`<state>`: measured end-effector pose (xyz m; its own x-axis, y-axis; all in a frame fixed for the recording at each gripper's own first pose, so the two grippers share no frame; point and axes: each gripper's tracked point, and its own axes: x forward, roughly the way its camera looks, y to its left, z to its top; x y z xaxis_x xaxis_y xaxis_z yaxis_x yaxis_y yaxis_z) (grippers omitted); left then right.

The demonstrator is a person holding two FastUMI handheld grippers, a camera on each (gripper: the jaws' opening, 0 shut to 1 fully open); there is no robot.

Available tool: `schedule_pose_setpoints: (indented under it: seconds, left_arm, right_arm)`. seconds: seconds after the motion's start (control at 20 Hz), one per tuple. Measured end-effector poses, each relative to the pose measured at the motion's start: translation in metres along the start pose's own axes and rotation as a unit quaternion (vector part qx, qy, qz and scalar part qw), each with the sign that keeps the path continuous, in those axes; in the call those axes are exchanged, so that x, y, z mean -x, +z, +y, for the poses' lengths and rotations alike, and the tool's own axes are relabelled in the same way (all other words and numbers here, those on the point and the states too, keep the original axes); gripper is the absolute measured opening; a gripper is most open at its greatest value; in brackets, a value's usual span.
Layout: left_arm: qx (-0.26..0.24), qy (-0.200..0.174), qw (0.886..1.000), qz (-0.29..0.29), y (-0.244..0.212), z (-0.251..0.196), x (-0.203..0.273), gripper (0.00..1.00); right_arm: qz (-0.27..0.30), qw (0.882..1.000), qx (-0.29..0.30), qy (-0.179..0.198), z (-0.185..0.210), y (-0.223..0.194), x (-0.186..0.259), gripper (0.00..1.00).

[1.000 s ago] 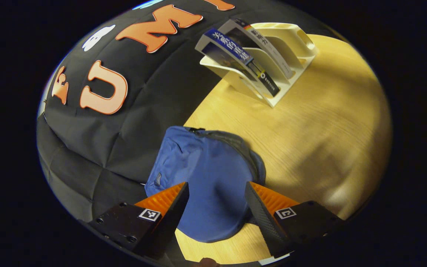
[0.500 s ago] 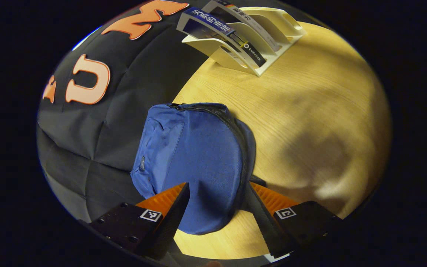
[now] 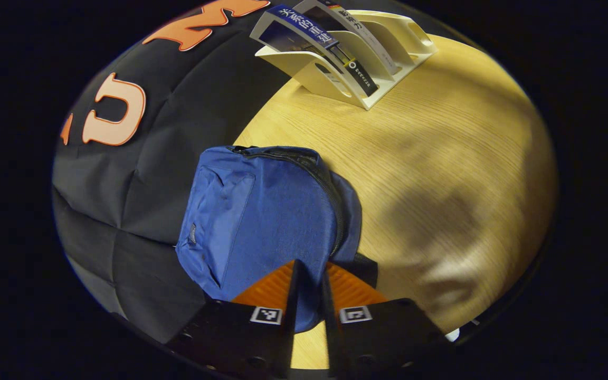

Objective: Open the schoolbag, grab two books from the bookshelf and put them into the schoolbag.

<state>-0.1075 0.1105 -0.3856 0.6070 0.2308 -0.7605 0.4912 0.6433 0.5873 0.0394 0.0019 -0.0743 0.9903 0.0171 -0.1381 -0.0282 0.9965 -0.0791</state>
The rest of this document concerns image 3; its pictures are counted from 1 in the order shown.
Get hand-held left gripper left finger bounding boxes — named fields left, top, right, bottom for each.
left=166, top=259, right=305, bottom=379

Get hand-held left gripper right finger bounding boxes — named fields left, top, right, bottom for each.
left=321, top=261, right=455, bottom=379

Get white plastic bookshelf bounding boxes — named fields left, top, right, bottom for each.
left=250, top=0, right=438, bottom=110

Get white spine book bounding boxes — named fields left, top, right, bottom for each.
left=293, top=0, right=400, bottom=75

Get blue spine book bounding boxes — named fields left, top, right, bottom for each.
left=258, top=4, right=379, bottom=97

